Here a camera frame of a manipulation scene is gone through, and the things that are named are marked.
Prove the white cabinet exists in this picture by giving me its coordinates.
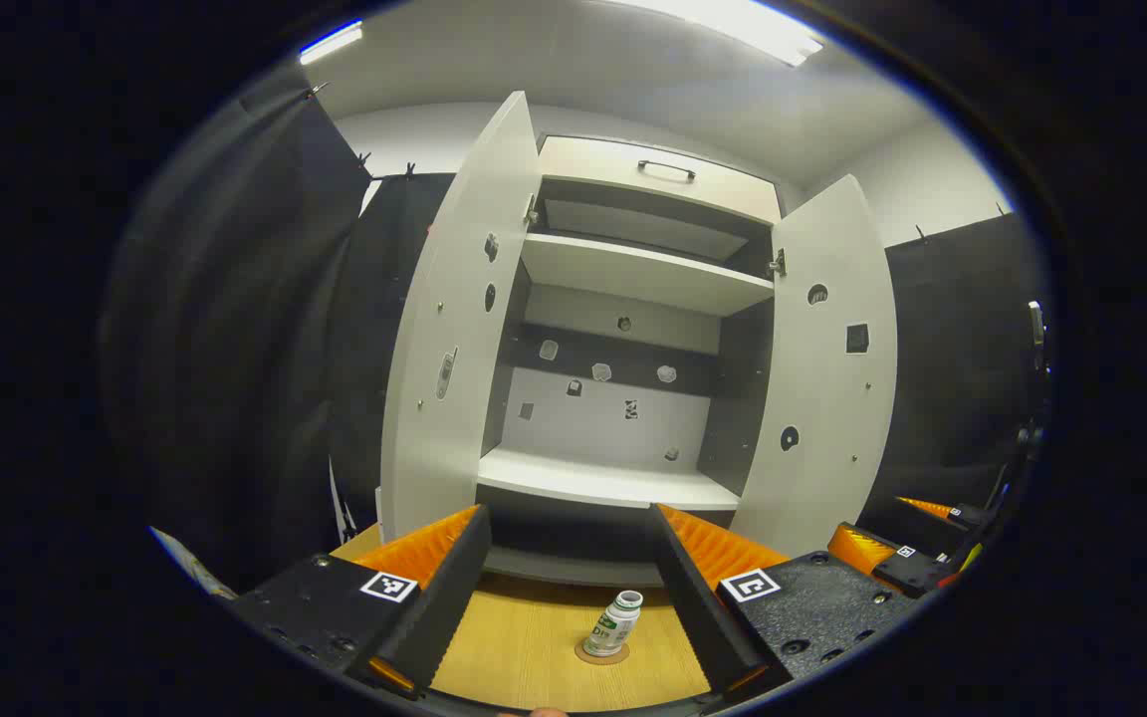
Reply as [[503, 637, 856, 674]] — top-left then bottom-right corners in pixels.
[[474, 134, 784, 589]]

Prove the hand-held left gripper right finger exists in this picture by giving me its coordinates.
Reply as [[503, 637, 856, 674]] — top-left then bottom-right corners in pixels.
[[648, 503, 923, 703]]

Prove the small ceiling light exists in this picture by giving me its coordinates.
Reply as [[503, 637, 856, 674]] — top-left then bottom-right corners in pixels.
[[299, 20, 363, 67]]

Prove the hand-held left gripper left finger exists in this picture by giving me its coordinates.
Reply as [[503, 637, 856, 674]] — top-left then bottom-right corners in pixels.
[[225, 503, 493, 698]]

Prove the white cabinet left door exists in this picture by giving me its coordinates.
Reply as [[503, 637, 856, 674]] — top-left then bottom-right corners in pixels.
[[379, 92, 542, 544]]

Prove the white upper cabinet shelf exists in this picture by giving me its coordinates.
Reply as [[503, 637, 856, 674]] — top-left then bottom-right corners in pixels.
[[521, 232, 776, 318]]

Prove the round brown coaster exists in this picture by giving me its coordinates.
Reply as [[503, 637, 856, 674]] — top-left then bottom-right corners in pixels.
[[574, 637, 631, 666]]

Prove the white bottle with green label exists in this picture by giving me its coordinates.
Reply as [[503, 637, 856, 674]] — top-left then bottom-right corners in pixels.
[[583, 590, 644, 658]]

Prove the long ceiling light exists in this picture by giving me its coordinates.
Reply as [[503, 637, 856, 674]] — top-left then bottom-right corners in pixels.
[[623, 0, 825, 69]]

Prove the white lower cabinet shelf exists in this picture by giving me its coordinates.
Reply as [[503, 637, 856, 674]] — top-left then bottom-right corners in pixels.
[[477, 448, 742, 512]]

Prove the white cabinet shelf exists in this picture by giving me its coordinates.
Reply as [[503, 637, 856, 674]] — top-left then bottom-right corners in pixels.
[[477, 448, 742, 512], [521, 232, 776, 318]]

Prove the white cabinet door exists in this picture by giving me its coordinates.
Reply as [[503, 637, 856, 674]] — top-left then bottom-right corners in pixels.
[[379, 92, 542, 544], [730, 174, 898, 559]]

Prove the white paper sheet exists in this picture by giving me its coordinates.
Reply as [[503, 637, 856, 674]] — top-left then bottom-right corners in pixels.
[[150, 526, 236, 600]]

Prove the white cabinet right door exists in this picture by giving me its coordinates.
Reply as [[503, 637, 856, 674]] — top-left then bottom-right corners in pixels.
[[730, 174, 898, 559]]

